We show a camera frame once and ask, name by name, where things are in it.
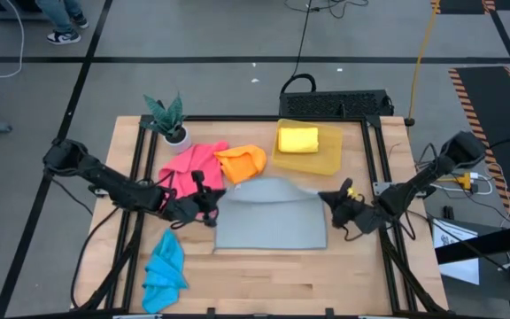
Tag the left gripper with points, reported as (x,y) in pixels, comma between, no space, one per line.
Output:
(190,206)

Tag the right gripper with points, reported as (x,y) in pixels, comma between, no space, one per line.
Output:
(357,212)

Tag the pink microfiber towel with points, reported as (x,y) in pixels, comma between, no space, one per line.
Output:
(184,170)

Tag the grey microfiber towel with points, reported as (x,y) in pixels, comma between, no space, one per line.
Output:
(272,221)

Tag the yellow microfiber towel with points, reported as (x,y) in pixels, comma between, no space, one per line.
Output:
(298,140)

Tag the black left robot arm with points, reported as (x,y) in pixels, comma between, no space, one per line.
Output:
(113,186)

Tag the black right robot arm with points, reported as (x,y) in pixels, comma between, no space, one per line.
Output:
(427,177)

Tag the orange microfiber towel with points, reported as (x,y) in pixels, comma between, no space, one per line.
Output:
(241,164)

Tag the blue microfiber towel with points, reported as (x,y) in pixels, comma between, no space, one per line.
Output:
(164,274)

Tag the yellow translucent plastic bin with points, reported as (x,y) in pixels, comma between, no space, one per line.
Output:
(326,159)

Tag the grey metal mounting plate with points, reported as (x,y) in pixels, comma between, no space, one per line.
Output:
(378,188)

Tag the snake plant in white pot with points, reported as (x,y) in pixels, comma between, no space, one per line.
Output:
(173,133)

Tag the black perforated computer case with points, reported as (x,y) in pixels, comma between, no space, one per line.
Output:
(334,104)

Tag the yellow power adapter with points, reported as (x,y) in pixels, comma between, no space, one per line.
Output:
(464,180)

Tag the white paper sheet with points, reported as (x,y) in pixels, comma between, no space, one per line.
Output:
(458,272)

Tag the black stand bar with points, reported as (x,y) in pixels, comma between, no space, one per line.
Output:
(489,243)

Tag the large hazard striped floor mat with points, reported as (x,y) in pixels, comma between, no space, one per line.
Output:
(489,115)

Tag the small hazard striped floor mat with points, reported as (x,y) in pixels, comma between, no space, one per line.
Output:
(463,5)

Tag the person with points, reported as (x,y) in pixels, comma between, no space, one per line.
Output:
(60,20)

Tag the black aluminium table frame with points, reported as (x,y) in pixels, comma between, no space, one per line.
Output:
(237,118)

